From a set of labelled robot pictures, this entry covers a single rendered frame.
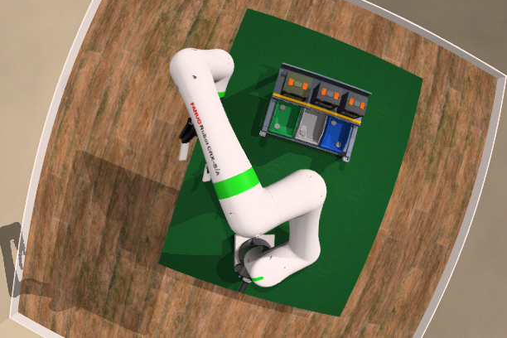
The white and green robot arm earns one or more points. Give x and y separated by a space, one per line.
249 209

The green bin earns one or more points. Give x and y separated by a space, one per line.
285 118

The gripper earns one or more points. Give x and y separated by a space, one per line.
186 135

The grey storage bin shelf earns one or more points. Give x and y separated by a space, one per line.
316 80

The blue open bin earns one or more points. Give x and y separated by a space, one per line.
333 134

